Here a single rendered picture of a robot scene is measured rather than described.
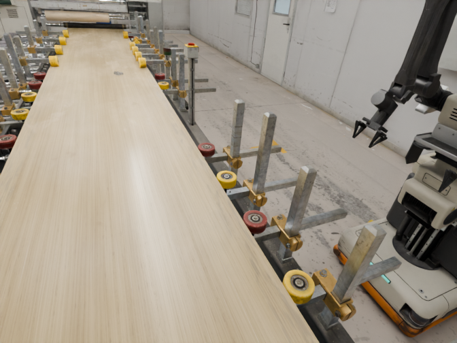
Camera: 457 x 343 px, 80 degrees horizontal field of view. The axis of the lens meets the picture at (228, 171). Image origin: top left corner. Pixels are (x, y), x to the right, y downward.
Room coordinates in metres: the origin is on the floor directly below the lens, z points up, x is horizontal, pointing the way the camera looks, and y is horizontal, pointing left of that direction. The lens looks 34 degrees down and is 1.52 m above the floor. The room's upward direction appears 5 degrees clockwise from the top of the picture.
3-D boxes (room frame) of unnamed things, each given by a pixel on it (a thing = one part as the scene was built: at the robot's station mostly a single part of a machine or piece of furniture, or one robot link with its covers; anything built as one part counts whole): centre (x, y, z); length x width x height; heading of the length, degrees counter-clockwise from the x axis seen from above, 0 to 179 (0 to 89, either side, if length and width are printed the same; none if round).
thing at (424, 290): (1.17, -1.19, 0.16); 0.67 x 0.64 x 0.25; 115
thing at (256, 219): (0.66, -0.10, 0.85); 0.08 x 0.08 x 0.11
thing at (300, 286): (0.43, -0.21, 0.85); 0.08 x 0.08 x 0.11
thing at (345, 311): (0.47, -0.33, 0.81); 0.14 x 0.06 x 0.05; 25
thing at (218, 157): (1.20, -0.07, 0.83); 0.43 x 0.03 x 0.04; 115
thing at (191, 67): (1.80, 0.29, 0.93); 0.05 x 0.05 x 0.45; 25
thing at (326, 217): (0.74, -0.28, 0.81); 0.43 x 0.03 x 0.04; 115
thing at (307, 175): (0.68, -0.23, 0.87); 0.04 x 0.04 x 0.48; 25
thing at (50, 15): (4.39, 2.11, 1.05); 1.43 x 0.12 x 0.12; 115
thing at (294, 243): (0.70, -0.23, 0.81); 0.14 x 0.06 x 0.05; 25
